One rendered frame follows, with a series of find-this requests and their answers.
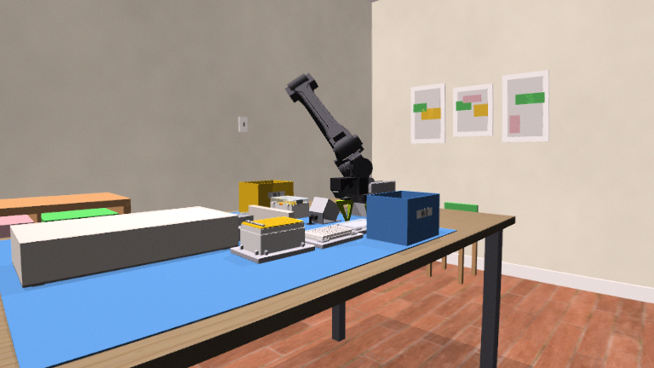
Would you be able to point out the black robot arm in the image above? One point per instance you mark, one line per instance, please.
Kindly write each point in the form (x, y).
(343, 143)

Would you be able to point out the white push-button box with green button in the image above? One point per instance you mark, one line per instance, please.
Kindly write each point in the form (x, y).
(323, 211)

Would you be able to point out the blue bench mat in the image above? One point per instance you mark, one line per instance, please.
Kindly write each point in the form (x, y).
(57, 323)

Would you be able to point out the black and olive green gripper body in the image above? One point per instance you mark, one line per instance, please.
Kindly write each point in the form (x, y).
(359, 198)

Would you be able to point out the blue open-top box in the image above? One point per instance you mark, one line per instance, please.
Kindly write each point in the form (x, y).
(402, 217)

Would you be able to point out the yellow open-top bin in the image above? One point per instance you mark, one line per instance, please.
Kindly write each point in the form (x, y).
(260, 192)

